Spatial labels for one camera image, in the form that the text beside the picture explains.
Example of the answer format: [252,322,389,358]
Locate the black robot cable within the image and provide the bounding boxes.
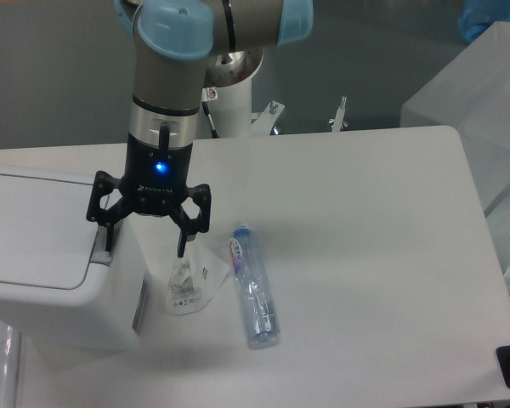
[200,88,220,139]

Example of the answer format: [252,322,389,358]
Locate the crumpled clear plastic wrapper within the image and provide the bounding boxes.
[164,241,230,316]

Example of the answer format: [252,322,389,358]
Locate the metal table clamp screw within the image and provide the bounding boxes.
[328,95,349,133]

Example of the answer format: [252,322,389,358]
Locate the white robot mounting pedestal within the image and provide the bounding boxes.
[195,46,286,141]

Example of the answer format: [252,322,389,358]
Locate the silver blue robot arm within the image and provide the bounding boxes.
[86,1,314,255]

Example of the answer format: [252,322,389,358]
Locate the white translucent plastic box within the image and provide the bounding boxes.
[399,20,510,213]

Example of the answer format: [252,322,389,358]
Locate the clear plastic water bottle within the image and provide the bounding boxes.
[228,222,281,349]

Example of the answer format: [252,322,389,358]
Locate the white push-lid trash can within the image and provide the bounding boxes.
[0,166,150,350]

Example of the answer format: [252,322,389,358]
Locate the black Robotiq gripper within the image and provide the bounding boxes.
[86,135,212,258]

